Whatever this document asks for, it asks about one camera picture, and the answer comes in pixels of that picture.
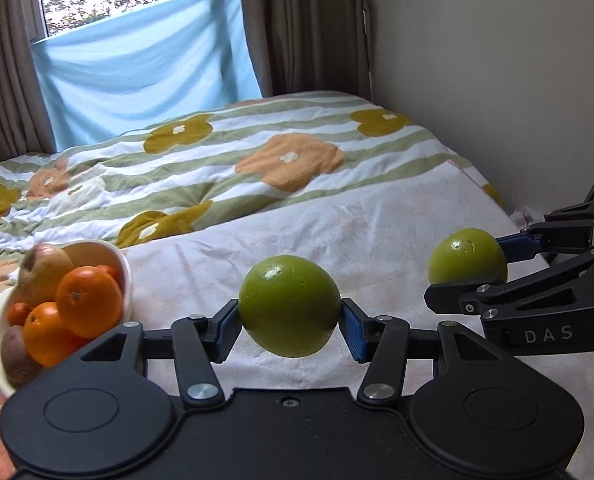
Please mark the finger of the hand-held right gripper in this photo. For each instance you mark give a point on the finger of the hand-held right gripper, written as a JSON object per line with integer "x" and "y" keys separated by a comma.
{"x": 527, "y": 287}
{"x": 567, "y": 232}

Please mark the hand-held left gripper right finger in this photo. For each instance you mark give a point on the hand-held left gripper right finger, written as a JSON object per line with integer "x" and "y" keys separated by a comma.
{"x": 353, "y": 332}

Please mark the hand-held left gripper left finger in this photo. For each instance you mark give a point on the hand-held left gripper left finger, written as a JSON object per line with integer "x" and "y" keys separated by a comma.
{"x": 227, "y": 331}

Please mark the green apple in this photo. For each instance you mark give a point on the green apple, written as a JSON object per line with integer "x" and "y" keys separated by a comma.
{"x": 464, "y": 257}
{"x": 289, "y": 305}

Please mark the cream ceramic bowl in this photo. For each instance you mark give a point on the cream ceramic bowl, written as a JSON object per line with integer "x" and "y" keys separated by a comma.
{"x": 127, "y": 280}

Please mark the large orange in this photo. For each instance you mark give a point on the large orange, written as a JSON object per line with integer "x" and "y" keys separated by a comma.
{"x": 89, "y": 302}

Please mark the medium orange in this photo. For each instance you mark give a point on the medium orange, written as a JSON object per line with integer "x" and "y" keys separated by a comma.
{"x": 49, "y": 337}

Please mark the brown kiwi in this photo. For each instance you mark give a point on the brown kiwi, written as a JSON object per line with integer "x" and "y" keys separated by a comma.
{"x": 19, "y": 357}

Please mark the small tangerine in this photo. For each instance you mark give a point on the small tangerine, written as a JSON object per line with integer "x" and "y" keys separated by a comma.
{"x": 109, "y": 271}
{"x": 18, "y": 314}

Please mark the white fleece blanket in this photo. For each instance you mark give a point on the white fleece blanket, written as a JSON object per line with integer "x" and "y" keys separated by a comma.
{"x": 377, "y": 225}

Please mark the floral striped blanket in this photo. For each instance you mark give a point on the floral striped blanket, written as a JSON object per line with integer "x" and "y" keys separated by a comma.
{"x": 227, "y": 160}

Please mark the yellow wrinkled apple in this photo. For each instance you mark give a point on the yellow wrinkled apple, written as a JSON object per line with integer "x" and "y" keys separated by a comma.
{"x": 44, "y": 272}

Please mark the light blue cloth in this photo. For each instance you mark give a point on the light blue cloth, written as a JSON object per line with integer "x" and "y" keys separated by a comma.
{"x": 142, "y": 70}

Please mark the brown curtain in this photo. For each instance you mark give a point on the brown curtain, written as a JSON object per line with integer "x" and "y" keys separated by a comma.
{"x": 302, "y": 25}
{"x": 2, "y": 60}

